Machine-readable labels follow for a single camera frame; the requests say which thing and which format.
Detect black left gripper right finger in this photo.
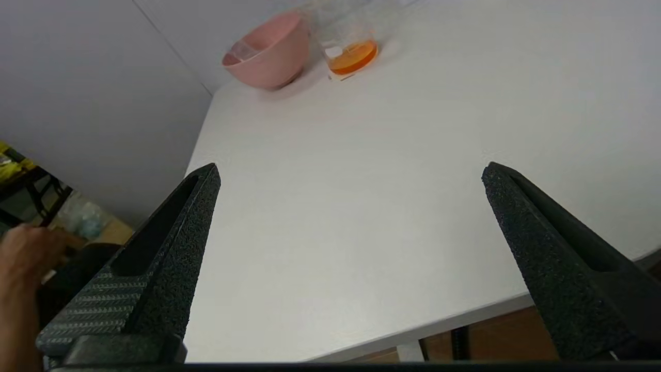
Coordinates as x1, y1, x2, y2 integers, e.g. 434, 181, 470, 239
481, 161, 661, 362

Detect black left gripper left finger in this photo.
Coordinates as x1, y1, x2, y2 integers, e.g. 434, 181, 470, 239
35, 162, 222, 362

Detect test tube with yellow pigment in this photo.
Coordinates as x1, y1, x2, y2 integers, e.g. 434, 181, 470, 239
229, 40, 263, 60

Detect bare person forearm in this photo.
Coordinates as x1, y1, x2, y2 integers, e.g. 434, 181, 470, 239
0, 279, 43, 372

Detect clear glass beaker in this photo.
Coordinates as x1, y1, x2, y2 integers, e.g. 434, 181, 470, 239
309, 0, 381, 82

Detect bare person hand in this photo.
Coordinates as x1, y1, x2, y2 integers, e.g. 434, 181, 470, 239
0, 224, 68, 291

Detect clear plastic bag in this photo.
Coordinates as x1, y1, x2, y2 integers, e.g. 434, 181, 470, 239
56, 192, 106, 241

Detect black table leg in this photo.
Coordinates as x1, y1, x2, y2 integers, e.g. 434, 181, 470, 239
451, 325, 471, 362

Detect colourful packet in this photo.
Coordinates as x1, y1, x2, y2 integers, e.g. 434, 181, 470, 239
0, 142, 36, 182

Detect pink plastic bowl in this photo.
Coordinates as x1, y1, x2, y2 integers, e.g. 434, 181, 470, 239
222, 11, 311, 91

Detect black metal shelf frame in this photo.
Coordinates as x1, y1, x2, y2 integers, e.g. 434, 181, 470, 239
0, 166, 74, 229

